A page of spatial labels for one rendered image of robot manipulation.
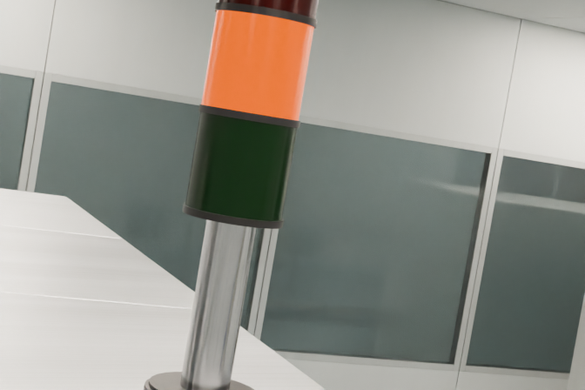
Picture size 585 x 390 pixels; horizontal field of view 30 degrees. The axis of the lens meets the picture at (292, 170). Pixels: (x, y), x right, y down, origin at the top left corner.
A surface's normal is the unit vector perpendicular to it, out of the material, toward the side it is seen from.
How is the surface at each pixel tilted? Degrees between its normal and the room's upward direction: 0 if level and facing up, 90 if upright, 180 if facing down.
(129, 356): 0
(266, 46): 90
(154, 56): 90
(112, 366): 0
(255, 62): 90
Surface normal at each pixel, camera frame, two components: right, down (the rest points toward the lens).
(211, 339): 0.00, 0.05
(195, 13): 0.37, 0.11
